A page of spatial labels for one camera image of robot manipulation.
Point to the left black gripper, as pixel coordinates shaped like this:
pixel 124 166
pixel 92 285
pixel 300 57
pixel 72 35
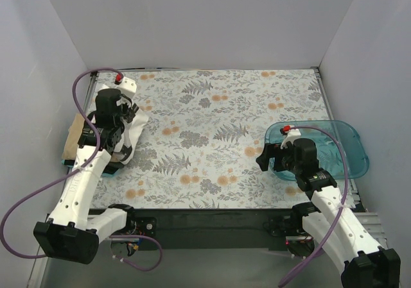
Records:
pixel 129 111

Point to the folded beige t shirt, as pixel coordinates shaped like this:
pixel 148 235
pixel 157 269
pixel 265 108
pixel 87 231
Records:
pixel 75 131

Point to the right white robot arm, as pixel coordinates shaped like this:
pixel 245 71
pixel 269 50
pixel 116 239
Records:
pixel 360 259

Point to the floral patterned table mat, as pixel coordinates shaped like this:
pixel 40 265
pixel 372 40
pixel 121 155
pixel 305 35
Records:
pixel 205 130

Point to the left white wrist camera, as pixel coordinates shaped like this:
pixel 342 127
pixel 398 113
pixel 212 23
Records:
pixel 126 85

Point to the white t shirt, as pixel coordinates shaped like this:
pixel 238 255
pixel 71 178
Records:
pixel 122 144

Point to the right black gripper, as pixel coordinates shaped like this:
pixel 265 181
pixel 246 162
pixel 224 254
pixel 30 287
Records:
pixel 268 155

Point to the teal transparent plastic tray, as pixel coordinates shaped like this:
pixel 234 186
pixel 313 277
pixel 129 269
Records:
pixel 327 151

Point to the aluminium front frame rail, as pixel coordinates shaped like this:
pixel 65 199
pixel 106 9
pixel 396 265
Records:
pixel 125 247

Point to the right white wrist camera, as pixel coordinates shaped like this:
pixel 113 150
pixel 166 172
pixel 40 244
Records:
pixel 290 133

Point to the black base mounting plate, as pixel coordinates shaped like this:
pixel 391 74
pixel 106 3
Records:
pixel 194 229

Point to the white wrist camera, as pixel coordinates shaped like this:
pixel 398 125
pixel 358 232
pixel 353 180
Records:
pixel 126 85
pixel 290 133

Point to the folded teal black t shirt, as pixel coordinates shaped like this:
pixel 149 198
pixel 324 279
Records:
pixel 111 169

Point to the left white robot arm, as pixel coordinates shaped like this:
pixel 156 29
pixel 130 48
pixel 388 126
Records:
pixel 77 198

